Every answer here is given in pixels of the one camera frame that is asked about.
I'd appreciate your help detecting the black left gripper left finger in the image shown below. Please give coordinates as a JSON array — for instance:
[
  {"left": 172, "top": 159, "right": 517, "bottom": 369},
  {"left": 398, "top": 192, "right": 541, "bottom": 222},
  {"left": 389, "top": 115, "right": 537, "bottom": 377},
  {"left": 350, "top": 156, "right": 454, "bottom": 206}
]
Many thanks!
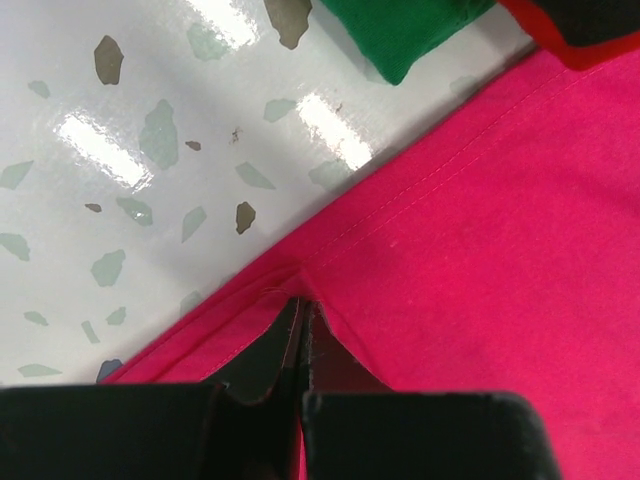
[{"left": 1, "top": 298, "right": 304, "bottom": 479}]

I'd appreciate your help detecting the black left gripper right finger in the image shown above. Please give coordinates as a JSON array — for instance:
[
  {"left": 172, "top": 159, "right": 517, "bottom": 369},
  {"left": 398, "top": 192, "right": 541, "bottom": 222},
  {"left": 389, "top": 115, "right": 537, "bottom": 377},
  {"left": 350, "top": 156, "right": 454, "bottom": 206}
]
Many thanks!
[{"left": 301, "top": 305, "right": 562, "bottom": 479}]

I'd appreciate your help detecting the magenta pink t-shirt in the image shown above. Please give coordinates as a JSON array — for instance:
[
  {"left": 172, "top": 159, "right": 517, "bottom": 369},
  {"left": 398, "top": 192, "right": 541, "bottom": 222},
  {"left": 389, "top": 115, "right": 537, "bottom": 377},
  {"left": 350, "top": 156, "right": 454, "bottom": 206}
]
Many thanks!
[{"left": 111, "top": 51, "right": 639, "bottom": 479}]

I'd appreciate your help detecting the green folded t-shirt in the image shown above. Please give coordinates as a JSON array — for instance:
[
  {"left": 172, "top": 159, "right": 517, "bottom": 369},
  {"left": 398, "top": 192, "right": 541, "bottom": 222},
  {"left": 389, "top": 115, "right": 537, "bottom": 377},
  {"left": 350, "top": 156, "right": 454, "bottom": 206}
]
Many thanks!
[{"left": 323, "top": 0, "right": 495, "bottom": 86}]

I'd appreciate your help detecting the red folded t-shirt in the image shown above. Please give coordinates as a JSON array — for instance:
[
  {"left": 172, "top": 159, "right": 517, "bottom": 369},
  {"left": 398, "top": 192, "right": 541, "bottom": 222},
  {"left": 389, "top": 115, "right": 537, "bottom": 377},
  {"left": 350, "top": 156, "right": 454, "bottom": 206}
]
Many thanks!
[{"left": 499, "top": 0, "right": 639, "bottom": 70}]

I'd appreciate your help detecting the black folded t-shirt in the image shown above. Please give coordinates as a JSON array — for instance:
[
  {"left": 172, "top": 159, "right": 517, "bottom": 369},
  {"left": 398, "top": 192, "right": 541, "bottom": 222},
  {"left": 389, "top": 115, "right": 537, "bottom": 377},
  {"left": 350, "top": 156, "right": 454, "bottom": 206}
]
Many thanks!
[{"left": 532, "top": 0, "right": 639, "bottom": 47}]

